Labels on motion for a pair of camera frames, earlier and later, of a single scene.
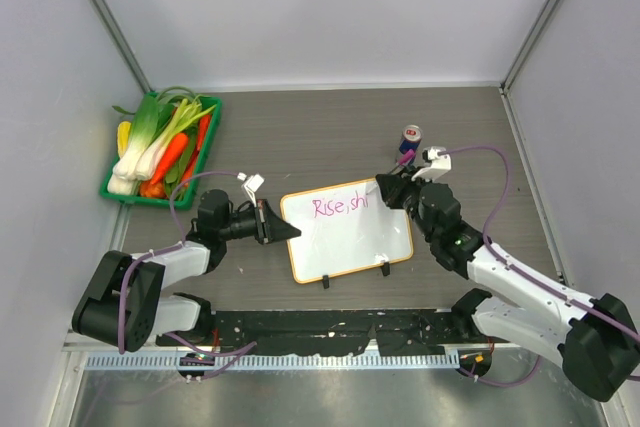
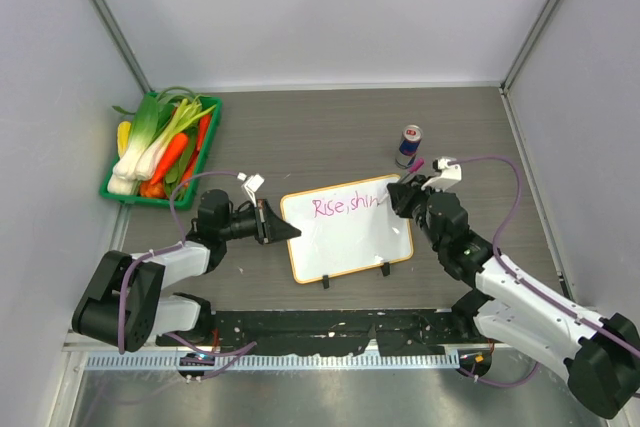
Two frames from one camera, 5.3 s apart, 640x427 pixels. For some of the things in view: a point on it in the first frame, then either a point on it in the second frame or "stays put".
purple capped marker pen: [404, 158] -> [417, 163]
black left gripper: [268, 226] stays put
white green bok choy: [140, 159] stays put
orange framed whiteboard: [344, 228] stays put
